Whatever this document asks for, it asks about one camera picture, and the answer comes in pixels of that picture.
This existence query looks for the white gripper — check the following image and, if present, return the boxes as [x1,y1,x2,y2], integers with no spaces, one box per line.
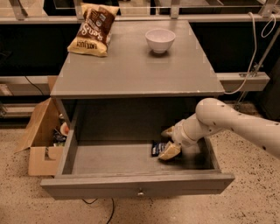
[159,120,195,161]

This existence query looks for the blue rxbar blueberry wrapper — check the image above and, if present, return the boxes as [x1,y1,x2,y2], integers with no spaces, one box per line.
[151,142,166,157]

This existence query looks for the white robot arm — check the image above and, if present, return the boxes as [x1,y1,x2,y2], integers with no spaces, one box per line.
[159,98,280,160]

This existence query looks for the grey open top drawer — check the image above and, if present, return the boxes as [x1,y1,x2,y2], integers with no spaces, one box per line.
[39,102,236,201]

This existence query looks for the grey wooden side table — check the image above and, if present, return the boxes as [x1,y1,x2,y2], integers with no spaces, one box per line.
[51,20,224,117]

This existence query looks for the white ceramic bowl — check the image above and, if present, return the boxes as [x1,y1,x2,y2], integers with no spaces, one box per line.
[145,29,176,53]

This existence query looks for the items inside cardboard box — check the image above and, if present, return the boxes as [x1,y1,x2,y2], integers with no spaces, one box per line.
[52,114,69,147]

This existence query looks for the open cardboard box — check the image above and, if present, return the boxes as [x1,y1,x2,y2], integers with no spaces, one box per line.
[14,97,63,176]

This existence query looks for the brown and yellow chip bag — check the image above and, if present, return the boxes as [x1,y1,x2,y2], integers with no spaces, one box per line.
[67,3,119,57]

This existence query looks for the black floor cable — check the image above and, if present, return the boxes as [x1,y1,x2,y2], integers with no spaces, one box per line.
[81,198,116,224]

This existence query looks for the black wall cable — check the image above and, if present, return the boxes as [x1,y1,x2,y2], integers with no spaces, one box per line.
[24,75,46,96]

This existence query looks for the white cable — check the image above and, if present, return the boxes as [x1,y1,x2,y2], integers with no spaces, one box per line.
[223,11,277,95]

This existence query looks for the metal frame rail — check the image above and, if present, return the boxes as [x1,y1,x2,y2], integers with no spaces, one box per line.
[0,0,280,24]

